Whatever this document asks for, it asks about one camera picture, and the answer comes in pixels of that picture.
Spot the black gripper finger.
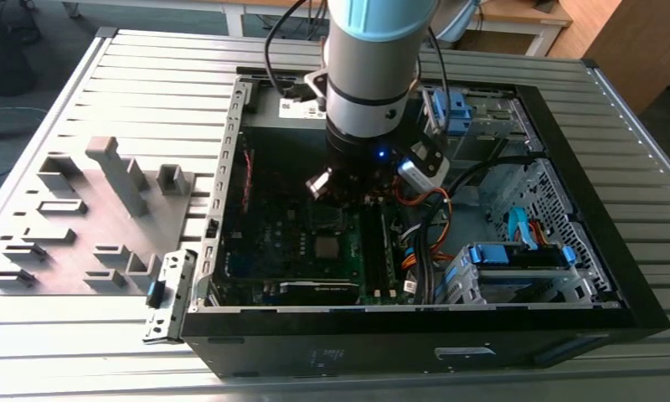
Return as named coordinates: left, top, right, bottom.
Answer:
left=303, top=166, right=336, bottom=198

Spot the CPU with silver top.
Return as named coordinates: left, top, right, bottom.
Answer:
left=314, top=235, right=342, bottom=260

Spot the CPU socket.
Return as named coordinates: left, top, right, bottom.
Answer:
left=310, top=230, right=346, bottom=265

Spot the grey power supply unit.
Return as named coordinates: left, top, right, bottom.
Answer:
left=243, top=88, right=330, bottom=185

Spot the black RAM slot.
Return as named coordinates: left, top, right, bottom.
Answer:
left=379, top=198, right=398, bottom=299
left=362, top=200, right=376, bottom=299
left=374, top=198, right=391, bottom=299
left=367, top=199, right=383, bottom=299

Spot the green motherboard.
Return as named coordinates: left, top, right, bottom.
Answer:
left=214, top=167, right=408, bottom=307

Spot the blue drive bay latch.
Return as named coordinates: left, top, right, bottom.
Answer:
left=431, top=89, right=474, bottom=136

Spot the tall silver drive cage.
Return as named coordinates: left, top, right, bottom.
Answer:
left=418, top=85, right=543, bottom=198

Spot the graphics card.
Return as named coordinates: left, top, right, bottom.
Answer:
left=262, top=279, right=364, bottom=307

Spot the hard disk in blue carrier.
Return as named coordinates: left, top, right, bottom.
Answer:
left=466, top=243, right=575, bottom=271

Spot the low silver disk bay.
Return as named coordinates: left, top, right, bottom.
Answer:
left=434, top=241, right=603, bottom=307

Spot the pale blue teach pendant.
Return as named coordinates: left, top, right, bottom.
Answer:
left=430, top=0, right=479, bottom=46

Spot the grey parts rack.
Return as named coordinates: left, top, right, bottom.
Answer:
left=0, top=136, right=203, bottom=297

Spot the black open PC case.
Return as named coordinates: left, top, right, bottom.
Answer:
left=178, top=65, right=670, bottom=380

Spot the white framed teal desk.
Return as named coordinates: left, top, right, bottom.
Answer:
left=59, top=0, right=327, bottom=41

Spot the wooden cabinet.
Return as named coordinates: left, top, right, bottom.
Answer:
left=546, top=0, right=670, bottom=116

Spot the silver camera black bracket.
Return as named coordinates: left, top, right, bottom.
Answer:
left=394, top=140, right=452, bottom=193

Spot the twisted coloured wire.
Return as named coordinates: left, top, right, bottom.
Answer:
left=240, top=146, right=256, bottom=213

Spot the orange wire bundle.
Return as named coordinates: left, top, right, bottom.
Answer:
left=392, top=188, right=454, bottom=271

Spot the black camera cable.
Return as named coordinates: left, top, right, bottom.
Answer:
left=262, top=0, right=316, bottom=106

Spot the camera on silver bracket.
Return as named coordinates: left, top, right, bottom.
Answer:
left=302, top=69, right=330, bottom=104

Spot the thick black cable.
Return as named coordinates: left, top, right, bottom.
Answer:
left=414, top=154, right=538, bottom=305

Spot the flat blue data wire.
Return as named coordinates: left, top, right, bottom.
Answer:
left=508, top=206, right=540, bottom=252

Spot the metal card bracket blue latch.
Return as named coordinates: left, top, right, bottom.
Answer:
left=140, top=247, right=196, bottom=345

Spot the orange disk power wire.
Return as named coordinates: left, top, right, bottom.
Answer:
left=534, top=220, right=555, bottom=249

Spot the wooden desk white frame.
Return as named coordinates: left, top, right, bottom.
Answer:
left=467, top=0, right=575, bottom=59

